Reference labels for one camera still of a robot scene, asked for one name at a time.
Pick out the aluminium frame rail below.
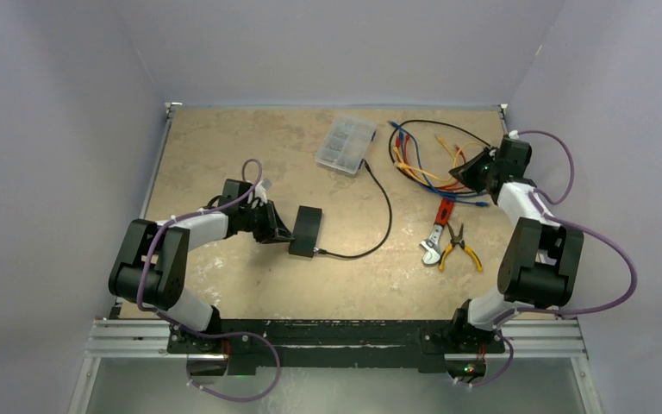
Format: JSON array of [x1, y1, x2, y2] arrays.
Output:
[[84, 319, 587, 358]]

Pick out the black ethernet cable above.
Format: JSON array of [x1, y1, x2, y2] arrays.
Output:
[[388, 120, 495, 198]]

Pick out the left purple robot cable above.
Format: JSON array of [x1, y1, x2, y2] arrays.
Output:
[[135, 159, 282, 403]]

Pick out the yellow handled pliers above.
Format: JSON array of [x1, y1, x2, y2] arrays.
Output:
[[437, 223, 484, 273]]

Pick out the black network switch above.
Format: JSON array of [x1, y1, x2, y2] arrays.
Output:
[[288, 205, 322, 258]]

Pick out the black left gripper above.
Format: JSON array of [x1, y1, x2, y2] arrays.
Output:
[[239, 199, 291, 244]]

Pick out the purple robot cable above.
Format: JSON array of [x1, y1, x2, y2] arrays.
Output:
[[453, 129, 639, 388], [135, 159, 282, 403]]

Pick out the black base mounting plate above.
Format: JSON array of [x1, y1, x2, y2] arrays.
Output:
[[167, 319, 505, 375]]

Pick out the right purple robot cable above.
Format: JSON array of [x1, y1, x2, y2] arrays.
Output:
[[453, 129, 639, 388]]

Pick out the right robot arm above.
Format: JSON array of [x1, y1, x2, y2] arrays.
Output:
[[449, 132, 584, 351]]

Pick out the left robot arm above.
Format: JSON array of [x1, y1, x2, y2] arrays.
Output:
[[108, 179, 294, 353]]

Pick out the clear plastic parts box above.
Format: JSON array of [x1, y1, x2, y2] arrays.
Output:
[[315, 114, 378, 177]]

